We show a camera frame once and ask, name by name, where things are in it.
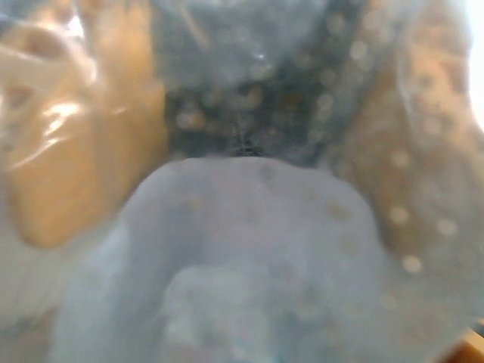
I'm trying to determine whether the beige plastic waste bin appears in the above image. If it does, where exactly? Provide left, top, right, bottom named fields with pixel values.
left=0, top=0, right=484, bottom=330

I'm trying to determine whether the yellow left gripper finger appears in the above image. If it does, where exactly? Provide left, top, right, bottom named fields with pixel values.
left=459, top=327, right=484, bottom=363

